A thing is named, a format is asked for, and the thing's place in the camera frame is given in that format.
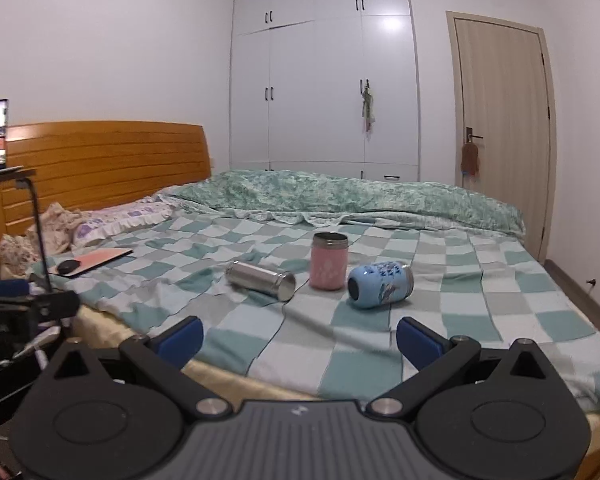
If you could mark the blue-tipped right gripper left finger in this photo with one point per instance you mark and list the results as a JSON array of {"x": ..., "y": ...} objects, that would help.
[{"x": 157, "y": 362}]

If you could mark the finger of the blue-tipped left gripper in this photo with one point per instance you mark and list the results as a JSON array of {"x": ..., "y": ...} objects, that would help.
[
  {"x": 14, "y": 288},
  {"x": 40, "y": 304}
]

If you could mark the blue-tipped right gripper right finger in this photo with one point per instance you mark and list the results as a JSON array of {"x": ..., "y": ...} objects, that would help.
[{"x": 441, "y": 363}]

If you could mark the blue printed cup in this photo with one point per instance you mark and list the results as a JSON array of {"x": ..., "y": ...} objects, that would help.
[{"x": 379, "y": 284}]

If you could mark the pink cup with paw prints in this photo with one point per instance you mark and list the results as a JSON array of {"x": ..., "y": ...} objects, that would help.
[{"x": 328, "y": 261}]

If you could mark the black computer mouse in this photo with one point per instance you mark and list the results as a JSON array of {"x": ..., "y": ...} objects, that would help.
[{"x": 68, "y": 266}]

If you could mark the pink notebook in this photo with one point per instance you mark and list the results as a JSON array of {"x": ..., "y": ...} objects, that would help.
[{"x": 95, "y": 259}]

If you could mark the purple floral pillow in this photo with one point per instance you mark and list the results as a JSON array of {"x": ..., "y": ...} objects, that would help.
[{"x": 98, "y": 225}]

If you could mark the checkered green bed sheet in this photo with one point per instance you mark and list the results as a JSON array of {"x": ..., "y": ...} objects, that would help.
[{"x": 482, "y": 285}]

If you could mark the stainless steel thermos bottle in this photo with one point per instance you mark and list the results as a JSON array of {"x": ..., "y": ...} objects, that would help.
[{"x": 274, "y": 283}]

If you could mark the wooden orange headboard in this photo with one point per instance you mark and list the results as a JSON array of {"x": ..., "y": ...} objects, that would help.
[{"x": 105, "y": 163}]

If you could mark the green floral duvet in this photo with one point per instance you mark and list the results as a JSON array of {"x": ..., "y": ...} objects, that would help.
[{"x": 320, "y": 200}]

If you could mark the green hanging plant ornament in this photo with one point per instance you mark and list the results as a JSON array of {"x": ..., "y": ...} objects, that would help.
[{"x": 368, "y": 108}]

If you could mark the beige wooden door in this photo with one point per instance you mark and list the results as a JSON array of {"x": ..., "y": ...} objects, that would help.
[{"x": 505, "y": 108}]

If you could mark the white wardrobe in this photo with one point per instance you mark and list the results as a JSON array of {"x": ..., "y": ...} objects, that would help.
[{"x": 297, "y": 73}]

